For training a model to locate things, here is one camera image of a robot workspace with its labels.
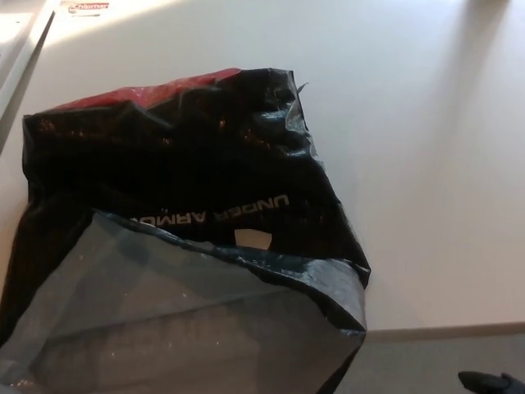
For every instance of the black Under Armour plastic bag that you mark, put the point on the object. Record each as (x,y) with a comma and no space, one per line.
(164,172)

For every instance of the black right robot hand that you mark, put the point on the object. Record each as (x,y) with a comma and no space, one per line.
(488,383)

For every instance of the white label with red print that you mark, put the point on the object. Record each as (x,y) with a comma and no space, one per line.
(86,7)

